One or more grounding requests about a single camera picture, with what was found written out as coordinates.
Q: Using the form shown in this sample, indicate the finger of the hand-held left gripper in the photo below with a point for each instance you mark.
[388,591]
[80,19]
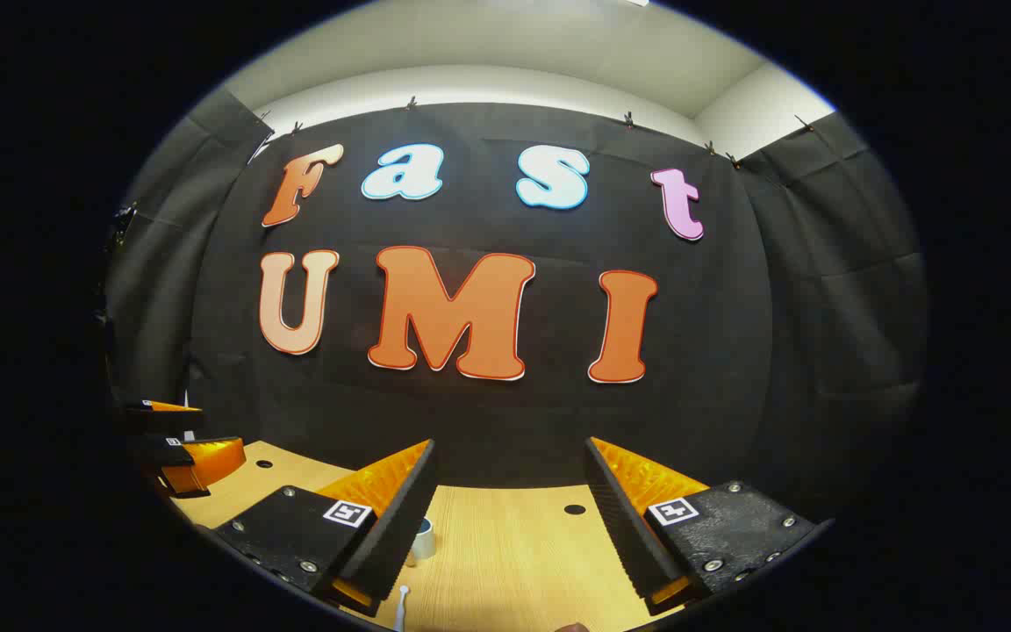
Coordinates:
[203,463]
[163,416]

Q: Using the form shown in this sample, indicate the wooden desktop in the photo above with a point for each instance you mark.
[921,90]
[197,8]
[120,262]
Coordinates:
[514,562]

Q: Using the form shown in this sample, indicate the white toothbrush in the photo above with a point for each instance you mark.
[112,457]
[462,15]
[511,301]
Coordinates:
[401,606]

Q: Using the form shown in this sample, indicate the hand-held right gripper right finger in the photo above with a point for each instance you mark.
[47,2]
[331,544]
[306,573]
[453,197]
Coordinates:
[620,518]

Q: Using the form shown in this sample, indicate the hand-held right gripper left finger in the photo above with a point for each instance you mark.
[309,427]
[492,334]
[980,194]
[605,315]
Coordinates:
[400,518]

